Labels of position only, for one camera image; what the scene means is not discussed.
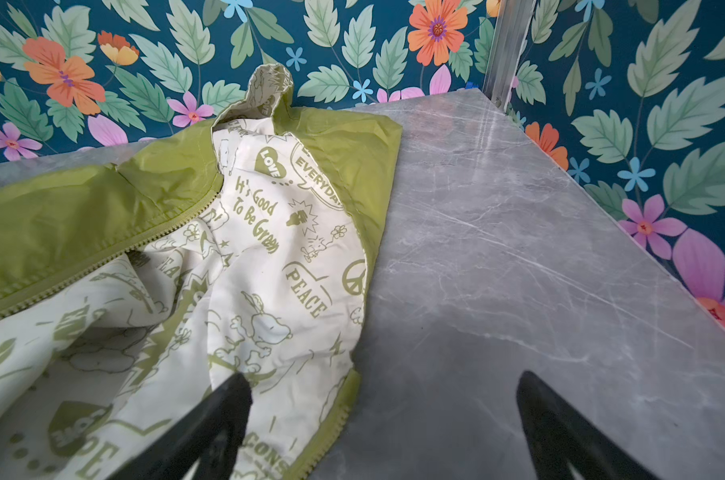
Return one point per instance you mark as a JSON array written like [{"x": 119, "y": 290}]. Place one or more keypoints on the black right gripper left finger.
[{"x": 204, "y": 443}]

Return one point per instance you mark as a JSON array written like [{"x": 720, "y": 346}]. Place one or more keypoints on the green jacket with printed lining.
[{"x": 130, "y": 291}]

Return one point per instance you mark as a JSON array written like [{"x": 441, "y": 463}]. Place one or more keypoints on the aluminium frame post back right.
[{"x": 511, "y": 31}]

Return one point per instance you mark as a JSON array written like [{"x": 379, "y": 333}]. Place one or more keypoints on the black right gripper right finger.
[{"x": 563, "y": 444}]

